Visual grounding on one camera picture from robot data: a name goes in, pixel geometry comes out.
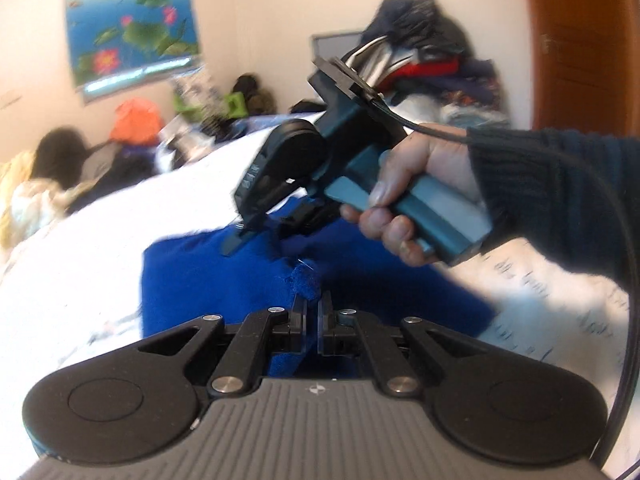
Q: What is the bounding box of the yellow patterned quilt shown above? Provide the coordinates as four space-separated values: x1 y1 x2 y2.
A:
0 151 72 253

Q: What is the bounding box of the white crumpled cloth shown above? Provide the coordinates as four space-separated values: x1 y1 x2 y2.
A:
155 112 221 168

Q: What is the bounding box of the white printed bedsheet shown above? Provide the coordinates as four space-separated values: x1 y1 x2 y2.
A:
0 114 640 480

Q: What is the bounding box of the pile of dark clothes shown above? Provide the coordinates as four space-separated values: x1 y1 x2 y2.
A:
349 0 517 128

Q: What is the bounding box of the brown wooden door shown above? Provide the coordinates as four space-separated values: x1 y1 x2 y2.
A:
519 0 640 137

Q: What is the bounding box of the black cloth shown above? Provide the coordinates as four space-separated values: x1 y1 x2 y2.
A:
36 126 92 182

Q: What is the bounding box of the floral patterned pillow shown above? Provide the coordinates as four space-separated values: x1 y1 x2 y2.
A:
171 66 222 112

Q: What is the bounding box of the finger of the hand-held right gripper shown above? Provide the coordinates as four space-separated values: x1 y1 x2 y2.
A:
276 198 344 241
221 214 267 257

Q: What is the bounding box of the dark plush toy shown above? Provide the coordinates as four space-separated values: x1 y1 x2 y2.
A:
233 74 278 117

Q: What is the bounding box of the cream cloth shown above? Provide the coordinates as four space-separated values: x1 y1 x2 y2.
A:
0 180 68 241

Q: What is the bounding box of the navy cloth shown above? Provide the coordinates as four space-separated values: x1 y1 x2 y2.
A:
64 144 162 217

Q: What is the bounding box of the lotus wall poster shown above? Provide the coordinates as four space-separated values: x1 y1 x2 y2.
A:
63 0 204 107

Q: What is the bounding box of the person's right hand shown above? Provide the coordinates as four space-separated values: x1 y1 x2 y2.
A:
341 122 482 267

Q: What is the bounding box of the orange plastic bag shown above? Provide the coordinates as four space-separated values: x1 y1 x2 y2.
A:
108 98 166 144

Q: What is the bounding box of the blue knit sweater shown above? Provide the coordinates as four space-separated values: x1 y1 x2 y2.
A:
140 197 501 380

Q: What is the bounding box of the grey framed panel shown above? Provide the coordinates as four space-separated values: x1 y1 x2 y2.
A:
310 31 364 77

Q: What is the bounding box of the green plastic item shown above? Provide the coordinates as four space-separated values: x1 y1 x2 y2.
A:
172 90 249 117

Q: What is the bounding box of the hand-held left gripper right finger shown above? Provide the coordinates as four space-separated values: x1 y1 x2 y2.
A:
318 290 496 398

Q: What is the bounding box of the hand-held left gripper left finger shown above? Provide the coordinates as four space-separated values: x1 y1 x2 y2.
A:
135 292 310 400

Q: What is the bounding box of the grey cloth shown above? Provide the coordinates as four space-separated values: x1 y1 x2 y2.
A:
81 141 124 182

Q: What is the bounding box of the person's right forearm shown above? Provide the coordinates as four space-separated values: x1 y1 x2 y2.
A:
466 126 640 292

